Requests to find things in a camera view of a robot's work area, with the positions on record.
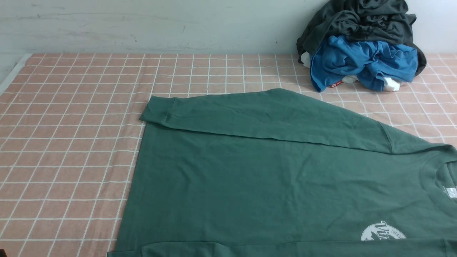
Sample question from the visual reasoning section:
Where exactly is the green long-sleeved shirt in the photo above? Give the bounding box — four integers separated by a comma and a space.
107, 89, 457, 257

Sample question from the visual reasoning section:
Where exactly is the blue garment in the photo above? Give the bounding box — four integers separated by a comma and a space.
310, 35, 418, 92

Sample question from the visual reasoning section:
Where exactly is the pink checkered tablecloth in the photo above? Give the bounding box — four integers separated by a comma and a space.
0, 53, 457, 257

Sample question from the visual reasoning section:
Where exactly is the dark grey garment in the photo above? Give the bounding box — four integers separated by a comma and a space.
296, 0, 427, 75

